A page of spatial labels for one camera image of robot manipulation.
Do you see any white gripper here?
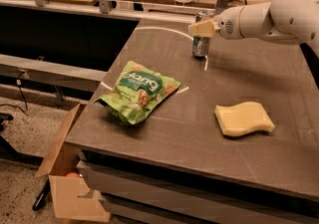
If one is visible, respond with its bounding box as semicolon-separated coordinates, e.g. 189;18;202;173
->
188;6;243;40

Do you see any silver redbull can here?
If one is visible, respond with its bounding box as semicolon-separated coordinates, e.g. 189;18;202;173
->
192;10;214;58

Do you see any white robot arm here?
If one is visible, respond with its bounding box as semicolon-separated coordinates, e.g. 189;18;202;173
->
188;0;319;56

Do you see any yellow wavy sponge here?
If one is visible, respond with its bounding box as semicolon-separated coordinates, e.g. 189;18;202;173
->
214;102;275;137

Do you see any green snack chip bag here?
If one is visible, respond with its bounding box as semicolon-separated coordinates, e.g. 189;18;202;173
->
97;61;180;125

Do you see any orange ball in box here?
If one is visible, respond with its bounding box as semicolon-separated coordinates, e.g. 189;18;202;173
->
65;172;80;178

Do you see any open cardboard box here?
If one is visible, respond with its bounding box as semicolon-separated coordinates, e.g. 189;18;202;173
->
35;104;111;224

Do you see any black office chair base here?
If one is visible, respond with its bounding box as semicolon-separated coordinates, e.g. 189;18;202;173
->
0;112;43;166

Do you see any black marker on floor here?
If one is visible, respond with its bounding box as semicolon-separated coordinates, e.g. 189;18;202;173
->
32;180;50;211

